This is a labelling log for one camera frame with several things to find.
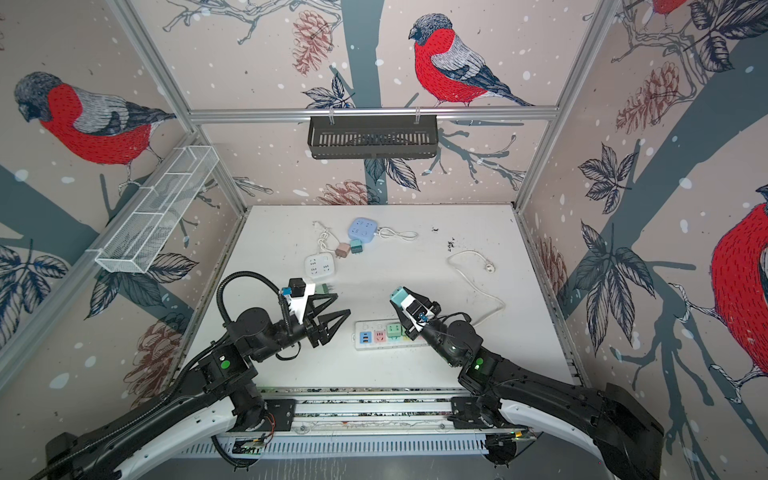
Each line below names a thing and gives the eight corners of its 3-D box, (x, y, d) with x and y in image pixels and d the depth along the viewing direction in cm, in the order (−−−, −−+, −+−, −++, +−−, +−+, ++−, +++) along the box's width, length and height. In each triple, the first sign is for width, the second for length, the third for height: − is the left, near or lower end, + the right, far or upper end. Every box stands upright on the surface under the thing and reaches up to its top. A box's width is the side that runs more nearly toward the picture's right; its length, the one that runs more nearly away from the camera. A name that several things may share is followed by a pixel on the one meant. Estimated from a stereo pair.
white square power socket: (302, 278, 101) (300, 275, 99) (307, 256, 107) (306, 252, 105) (333, 278, 101) (332, 275, 99) (336, 256, 107) (335, 252, 105)
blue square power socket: (347, 242, 111) (346, 238, 109) (350, 221, 118) (349, 217, 116) (376, 242, 111) (376, 238, 109) (377, 221, 118) (377, 217, 116)
